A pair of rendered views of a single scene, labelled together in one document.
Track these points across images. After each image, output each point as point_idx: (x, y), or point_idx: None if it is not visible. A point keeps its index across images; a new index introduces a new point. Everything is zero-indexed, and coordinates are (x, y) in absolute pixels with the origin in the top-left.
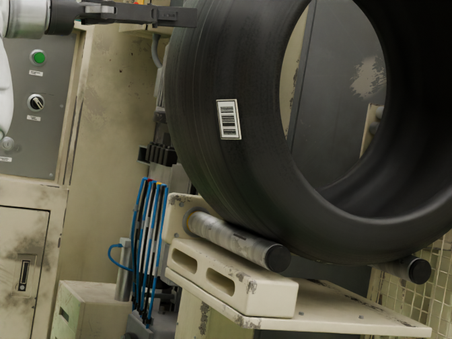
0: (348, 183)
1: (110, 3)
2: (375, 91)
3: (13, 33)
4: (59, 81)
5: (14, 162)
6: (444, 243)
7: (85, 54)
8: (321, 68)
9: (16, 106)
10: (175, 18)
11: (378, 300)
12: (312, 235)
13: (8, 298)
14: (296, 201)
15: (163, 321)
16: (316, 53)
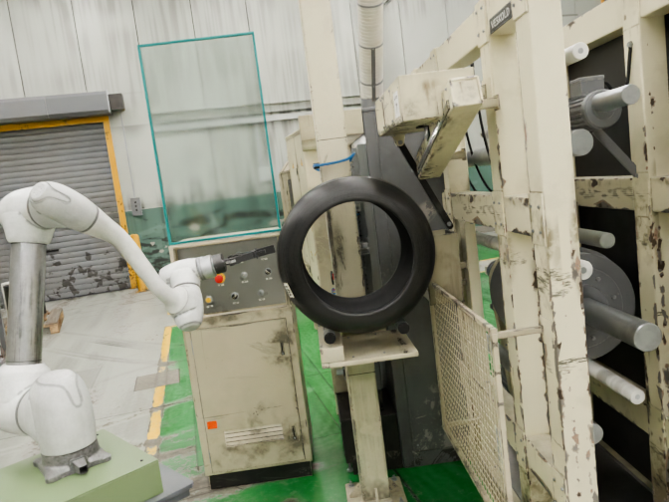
0: (388, 285)
1: (232, 259)
2: (431, 218)
3: (204, 279)
4: (275, 259)
5: (266, 299)
6: (458, 298)
7: None
8: None
9: (260, 275)
10: (264, 252)
11: (435, 332)
12: (339, 326)
13: (278, 359)
14: (327, 315)
15: None
16: None
